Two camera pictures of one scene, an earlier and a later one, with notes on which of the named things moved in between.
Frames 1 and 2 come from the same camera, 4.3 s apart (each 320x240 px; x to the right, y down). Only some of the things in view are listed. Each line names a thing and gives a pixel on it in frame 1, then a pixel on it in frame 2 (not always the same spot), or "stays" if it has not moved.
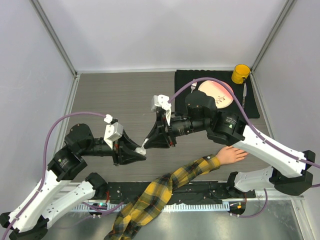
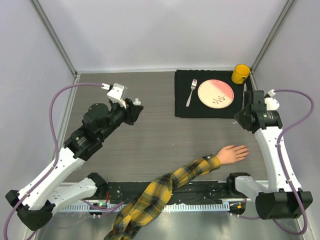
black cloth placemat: x=244 y=101 stays
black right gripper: x=157 y=137 → x=239 y=117
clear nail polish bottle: x=141 y=150 → x=137 y=102
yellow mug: x=240 y=71 stays
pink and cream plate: x=222 y=96 stays
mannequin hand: x=229 y=154 stays
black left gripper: x=121 y=152 → x=132 y=111
